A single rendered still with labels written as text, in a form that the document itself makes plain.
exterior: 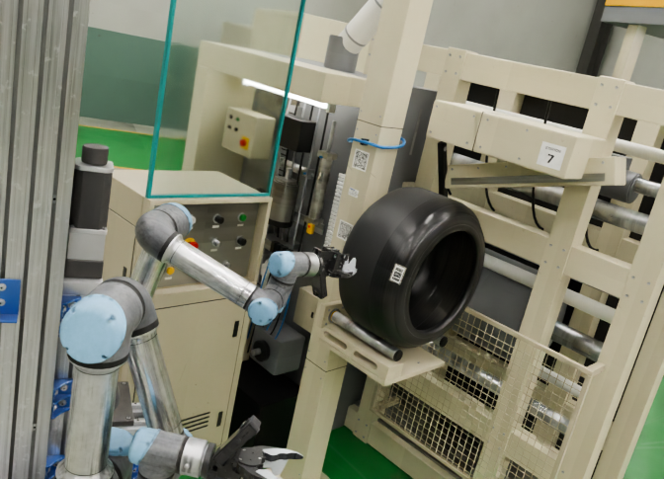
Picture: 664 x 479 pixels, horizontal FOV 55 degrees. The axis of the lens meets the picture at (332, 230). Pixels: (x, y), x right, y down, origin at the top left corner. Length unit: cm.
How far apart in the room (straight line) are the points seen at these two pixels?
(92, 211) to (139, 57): 950
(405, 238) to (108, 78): 924
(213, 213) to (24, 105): 121
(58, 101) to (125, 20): 956
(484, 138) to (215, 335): 133
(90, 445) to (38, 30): 84
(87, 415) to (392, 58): 161
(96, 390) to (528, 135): 165
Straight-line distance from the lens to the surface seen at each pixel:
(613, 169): 238
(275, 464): 147
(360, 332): 243
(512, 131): 240
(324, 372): 273
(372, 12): 290
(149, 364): 147
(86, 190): 159
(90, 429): 142
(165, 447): 141
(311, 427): 286
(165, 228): 185
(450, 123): 254
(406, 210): 222
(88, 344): 129
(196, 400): 284
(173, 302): 252
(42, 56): 147
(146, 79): 1110
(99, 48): 1101
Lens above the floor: 191
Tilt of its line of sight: 16 degrees down
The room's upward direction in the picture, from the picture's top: 12 degrees clockwise
